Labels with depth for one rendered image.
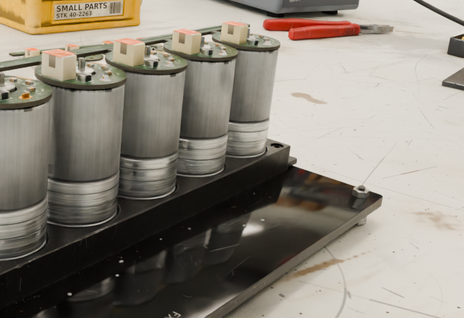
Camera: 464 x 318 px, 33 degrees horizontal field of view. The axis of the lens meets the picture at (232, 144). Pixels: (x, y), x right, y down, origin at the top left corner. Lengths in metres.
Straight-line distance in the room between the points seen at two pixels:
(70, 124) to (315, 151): 0.18
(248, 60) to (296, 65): 0.26
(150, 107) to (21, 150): 0.05
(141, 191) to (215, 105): 0.04
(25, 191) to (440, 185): 0.20
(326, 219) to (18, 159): 0.12
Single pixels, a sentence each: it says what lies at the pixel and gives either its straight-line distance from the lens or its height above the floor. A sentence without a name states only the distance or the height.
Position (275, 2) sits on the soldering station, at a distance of 0.68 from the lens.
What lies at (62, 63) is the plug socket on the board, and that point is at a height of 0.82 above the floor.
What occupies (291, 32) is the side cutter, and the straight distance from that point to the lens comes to 0.61.
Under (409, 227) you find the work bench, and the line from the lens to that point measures 0.30.
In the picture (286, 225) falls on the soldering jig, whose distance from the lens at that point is 0.26.
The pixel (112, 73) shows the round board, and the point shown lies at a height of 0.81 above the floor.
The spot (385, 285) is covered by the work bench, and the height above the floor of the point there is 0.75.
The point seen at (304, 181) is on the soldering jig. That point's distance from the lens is 0.30.
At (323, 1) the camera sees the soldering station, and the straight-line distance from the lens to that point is 0.73.
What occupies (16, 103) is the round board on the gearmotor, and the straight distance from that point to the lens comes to 0.19.
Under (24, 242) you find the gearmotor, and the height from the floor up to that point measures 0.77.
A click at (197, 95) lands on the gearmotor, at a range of 0.25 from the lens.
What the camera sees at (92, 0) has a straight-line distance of 0.57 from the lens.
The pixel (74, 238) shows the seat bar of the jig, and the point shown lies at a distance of 0.22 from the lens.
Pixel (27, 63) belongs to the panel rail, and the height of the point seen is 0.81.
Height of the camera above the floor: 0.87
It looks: 19 degrees down
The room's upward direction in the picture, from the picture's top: 7 degrees clockwise
